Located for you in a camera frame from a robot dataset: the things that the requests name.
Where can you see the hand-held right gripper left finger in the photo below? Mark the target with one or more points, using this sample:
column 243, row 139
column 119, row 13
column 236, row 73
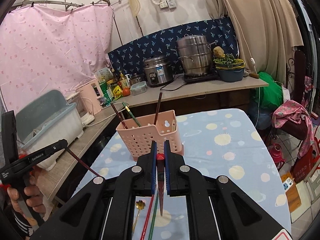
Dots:
column 153, row 160

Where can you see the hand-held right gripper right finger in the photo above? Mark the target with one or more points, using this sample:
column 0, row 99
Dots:
column 168, row 160

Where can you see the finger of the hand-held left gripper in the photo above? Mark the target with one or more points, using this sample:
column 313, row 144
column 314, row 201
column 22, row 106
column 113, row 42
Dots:
column 53, row 147

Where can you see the pink perforated utensil holder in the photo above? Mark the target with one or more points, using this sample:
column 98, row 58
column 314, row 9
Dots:
column 140, row 140

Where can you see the dark red chopstick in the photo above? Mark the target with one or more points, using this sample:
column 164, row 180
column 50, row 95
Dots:
column 158, row 107
column 82, row 162
column 118, row 116

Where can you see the green chopstick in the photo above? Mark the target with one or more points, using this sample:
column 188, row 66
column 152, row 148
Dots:
column 132, row 117
column 153, row 220

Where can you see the person's left hand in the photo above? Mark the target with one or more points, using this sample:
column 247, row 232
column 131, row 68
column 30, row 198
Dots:
column 15, row 200

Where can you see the white dish drainer box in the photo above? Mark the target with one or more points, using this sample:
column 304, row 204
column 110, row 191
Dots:
column 62, row 130

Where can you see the gold flower spoon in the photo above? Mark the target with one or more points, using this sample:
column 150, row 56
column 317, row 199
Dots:
column 140, row 204

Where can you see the blue dotted tablecloth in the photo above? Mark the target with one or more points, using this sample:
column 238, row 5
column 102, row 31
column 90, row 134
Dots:
column 225, row 155

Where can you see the pink kitchen appliance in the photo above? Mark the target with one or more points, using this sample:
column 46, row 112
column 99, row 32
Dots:
column 88, row 100

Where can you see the wooden counter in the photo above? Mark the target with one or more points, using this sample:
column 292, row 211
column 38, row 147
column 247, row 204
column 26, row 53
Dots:
column 175, row 92

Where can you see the clear food container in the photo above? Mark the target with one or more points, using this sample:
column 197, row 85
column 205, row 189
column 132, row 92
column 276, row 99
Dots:
column 138, row 88

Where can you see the red tomato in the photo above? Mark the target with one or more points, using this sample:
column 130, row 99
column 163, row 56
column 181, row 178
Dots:
column 126, row 91

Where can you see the green label jar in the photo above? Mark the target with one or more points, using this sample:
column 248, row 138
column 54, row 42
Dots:
column 106, row 93

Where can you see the yellow snack packet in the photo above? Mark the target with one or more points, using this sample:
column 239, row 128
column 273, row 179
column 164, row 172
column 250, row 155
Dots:
column 117, row 91

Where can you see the small steel lidded pot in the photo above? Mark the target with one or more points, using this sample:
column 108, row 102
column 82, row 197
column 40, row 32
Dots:
column 137, row 79

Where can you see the yellow oil bottle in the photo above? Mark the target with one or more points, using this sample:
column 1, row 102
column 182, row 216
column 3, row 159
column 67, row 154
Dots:
column 124, row 81

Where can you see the steel rice cooker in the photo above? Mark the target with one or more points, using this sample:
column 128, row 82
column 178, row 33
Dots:
column 157, row 72

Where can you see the black induction cooker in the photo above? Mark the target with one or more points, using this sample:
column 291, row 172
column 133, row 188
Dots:
column 200, row 78

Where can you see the dark sauce bottle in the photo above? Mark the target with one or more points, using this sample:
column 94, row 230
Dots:
column 115, row 76

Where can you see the pink dotted curtain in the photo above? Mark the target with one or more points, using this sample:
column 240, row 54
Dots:
column 50, row 55

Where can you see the blue plastic basin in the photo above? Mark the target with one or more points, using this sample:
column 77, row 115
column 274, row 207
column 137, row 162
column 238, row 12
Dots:
column 230, row 75

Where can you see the steel steamer pot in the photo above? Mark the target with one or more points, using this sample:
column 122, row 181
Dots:
column 195, row 55

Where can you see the pink thermos flask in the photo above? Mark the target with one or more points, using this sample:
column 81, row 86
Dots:
column 277, row 155

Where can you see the yellow colander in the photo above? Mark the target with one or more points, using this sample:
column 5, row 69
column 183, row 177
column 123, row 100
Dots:
column 233, row 65

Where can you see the potted plant in blue bowl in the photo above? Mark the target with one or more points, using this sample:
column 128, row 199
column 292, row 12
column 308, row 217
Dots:
column 227, row 60

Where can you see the navy printed cloth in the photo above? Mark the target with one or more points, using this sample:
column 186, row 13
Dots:
column 155, row 42

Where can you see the brown ginger root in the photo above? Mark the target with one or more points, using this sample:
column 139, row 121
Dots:
column 218, row 52

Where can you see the green plastic bag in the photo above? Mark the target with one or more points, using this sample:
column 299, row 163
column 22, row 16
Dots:
column 267, row 92

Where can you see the pink floral cloth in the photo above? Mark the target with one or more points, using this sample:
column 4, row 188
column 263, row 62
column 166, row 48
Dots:
column 290, row 112

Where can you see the red bag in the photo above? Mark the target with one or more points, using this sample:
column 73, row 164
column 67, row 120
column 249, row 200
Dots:
column 306, row 165

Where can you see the dark wooden chair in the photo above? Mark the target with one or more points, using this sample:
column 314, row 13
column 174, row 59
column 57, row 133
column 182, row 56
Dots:
column 298, row 80

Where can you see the beige hanging board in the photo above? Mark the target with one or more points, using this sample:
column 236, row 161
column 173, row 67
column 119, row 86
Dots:
column 133, row 2

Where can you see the beige curtain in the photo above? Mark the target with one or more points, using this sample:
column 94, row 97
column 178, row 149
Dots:
column 262, row 30

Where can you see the white wall socket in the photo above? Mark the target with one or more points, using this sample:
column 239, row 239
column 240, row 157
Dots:
column 167, row 4

